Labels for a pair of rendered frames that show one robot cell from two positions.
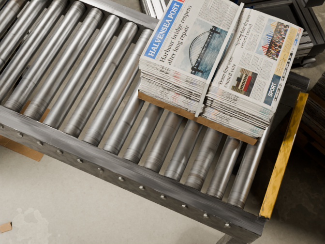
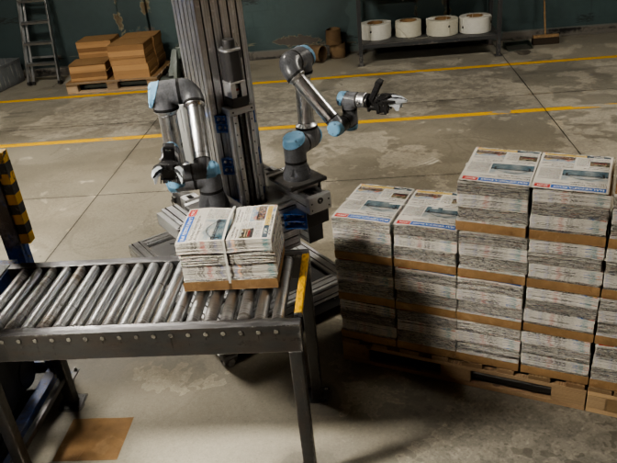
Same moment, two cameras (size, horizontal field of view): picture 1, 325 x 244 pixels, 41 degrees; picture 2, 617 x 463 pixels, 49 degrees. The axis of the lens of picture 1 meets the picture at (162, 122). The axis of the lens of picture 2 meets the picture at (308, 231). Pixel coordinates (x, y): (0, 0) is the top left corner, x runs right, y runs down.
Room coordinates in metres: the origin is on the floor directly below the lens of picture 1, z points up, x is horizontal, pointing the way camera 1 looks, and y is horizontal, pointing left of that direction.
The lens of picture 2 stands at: (-1.68, -0.14, 2.22)
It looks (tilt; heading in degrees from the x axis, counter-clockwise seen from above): 28 degrees down; 353
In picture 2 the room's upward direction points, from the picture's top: 6 degrees counter-clockwise
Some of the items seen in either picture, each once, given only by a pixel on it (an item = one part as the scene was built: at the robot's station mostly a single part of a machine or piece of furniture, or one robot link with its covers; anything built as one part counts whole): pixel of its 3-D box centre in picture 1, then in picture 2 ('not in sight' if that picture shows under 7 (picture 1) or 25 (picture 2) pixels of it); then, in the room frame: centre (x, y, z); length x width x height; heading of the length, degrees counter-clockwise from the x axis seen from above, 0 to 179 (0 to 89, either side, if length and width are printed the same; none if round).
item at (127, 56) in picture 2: not in sight; (117, 61); (7.43, 0.99, 0.28); 1.20 x 0.83 x 0.57; 77
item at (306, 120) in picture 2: not in sight; (303, 99); (1.67, -0.60, 1.19); 0.15 x 0.12 x 0.55; 140
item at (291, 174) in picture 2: not in sight; (297, 167); (1.57, -0.51, 0.87); 0.15 x 0.15 x 0.10
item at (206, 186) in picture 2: not in sight; (207, 175); (1.36, -0.06, 0.98); 0.13 x 0.12 x 0.14; 89
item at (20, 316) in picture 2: not in sight; (32, 300); (0.81, 0.72, 0.77); 0.47 x 0.05 x 0.05; 167
